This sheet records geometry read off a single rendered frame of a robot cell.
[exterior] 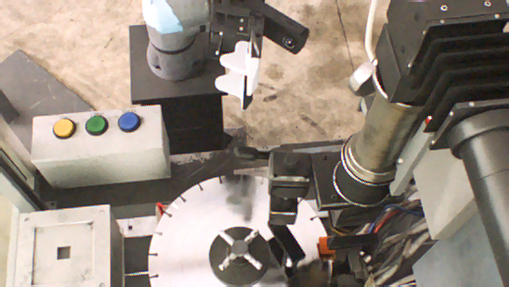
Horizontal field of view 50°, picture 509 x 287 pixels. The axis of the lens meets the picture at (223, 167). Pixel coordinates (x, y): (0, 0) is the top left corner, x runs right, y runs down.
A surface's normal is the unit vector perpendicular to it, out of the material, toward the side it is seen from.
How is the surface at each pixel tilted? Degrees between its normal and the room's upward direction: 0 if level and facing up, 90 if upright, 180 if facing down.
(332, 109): 0
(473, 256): 90
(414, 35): 90
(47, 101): 0
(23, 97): 0
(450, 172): 90
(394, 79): 90
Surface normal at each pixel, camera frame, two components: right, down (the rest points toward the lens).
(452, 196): -1.00, 0.10
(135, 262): -0.03, -0.44
